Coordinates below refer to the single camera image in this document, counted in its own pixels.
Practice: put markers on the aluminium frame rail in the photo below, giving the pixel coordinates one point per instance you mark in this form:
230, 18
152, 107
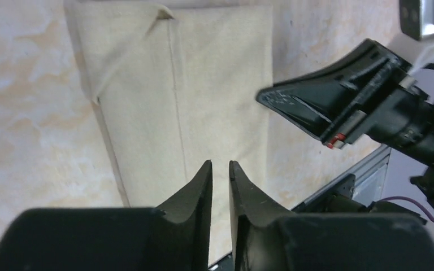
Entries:
385, 175

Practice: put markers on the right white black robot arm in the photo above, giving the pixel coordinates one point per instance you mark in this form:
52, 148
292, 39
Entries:
416, 45

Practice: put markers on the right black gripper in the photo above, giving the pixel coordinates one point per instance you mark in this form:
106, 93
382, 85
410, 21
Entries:
368, 91

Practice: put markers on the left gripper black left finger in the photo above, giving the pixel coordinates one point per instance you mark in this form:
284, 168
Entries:
174, 235

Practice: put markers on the beige cloth napkin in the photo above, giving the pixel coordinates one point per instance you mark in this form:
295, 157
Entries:
177, 87

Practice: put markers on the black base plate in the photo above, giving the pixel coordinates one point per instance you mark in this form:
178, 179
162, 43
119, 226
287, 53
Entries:
336, 197

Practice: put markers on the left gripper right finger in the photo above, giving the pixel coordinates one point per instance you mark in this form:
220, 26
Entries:
267, 236

